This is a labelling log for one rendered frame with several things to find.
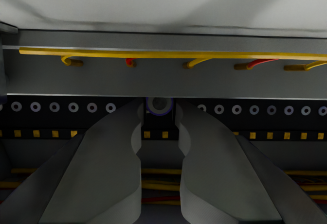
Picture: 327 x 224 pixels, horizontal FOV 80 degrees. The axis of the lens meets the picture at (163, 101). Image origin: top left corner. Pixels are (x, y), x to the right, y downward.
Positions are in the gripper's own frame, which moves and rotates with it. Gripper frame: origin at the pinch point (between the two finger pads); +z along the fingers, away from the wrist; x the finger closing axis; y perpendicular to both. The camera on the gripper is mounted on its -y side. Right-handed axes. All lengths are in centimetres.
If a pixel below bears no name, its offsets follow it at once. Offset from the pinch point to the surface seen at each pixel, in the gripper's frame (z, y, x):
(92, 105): 8.3, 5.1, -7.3
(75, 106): 8.3, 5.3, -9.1
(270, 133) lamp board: 7.1, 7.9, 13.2
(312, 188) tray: 4.5, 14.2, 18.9
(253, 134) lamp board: 7.1, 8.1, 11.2
